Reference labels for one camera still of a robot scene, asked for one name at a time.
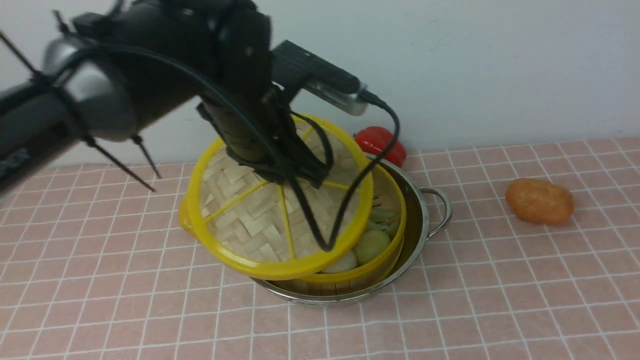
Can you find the yellow-green round bun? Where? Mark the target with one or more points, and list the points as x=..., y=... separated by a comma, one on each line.
x=371, y=244

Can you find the green dumpling right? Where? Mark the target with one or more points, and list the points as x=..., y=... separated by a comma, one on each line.
x=384, y=220

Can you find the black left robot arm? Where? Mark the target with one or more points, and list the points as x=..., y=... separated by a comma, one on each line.
x=116, y=74

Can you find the red toy bell pepper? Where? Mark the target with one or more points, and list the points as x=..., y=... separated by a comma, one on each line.
x=374, y=139

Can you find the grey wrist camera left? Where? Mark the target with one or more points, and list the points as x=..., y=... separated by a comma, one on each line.
x=296, y=69

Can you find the orange toy potato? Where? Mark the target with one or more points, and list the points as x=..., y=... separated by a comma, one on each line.
x=538, y=201

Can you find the stainless steel pot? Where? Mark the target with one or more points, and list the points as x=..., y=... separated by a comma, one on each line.
x=416, y=235

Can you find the yellow bamboo steamer lid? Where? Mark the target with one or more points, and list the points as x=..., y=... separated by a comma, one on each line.
x=257, y=227

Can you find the pink checkered tablecloth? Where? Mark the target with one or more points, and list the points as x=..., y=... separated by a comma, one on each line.
x=95, y=267

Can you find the yellow bamboo steamer basket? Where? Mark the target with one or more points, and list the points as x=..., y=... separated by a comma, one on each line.
x=385, y=195

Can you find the white bun bottom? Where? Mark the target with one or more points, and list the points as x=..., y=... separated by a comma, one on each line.
x=347, y=262

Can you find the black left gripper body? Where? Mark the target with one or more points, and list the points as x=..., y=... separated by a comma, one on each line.
x=246, y=147

